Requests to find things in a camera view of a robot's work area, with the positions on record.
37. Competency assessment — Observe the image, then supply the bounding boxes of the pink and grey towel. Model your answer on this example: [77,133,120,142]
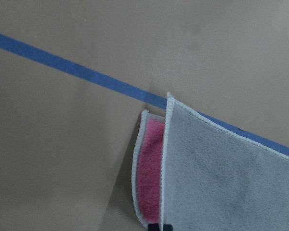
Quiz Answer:
[131,95,289,231]

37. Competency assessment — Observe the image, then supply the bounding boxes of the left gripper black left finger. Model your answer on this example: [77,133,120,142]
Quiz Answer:
[147,223,159,231]

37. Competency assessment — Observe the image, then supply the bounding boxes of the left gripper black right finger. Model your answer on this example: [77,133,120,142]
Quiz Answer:
[163,224,173,231]

